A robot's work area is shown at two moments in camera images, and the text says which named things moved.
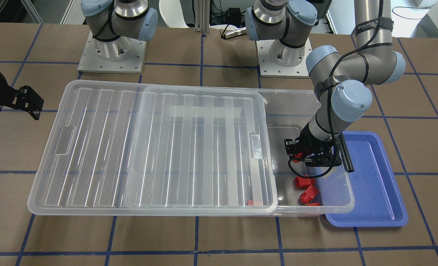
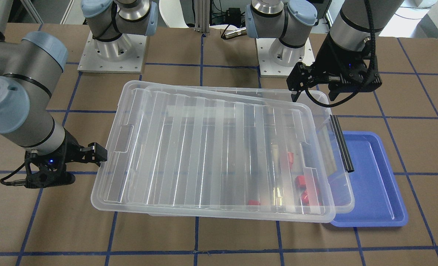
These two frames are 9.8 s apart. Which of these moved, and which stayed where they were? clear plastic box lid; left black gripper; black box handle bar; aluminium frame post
Moved: left black gripper; clear plastic box lid
Stayed: black box handle bar; aluminium frame post
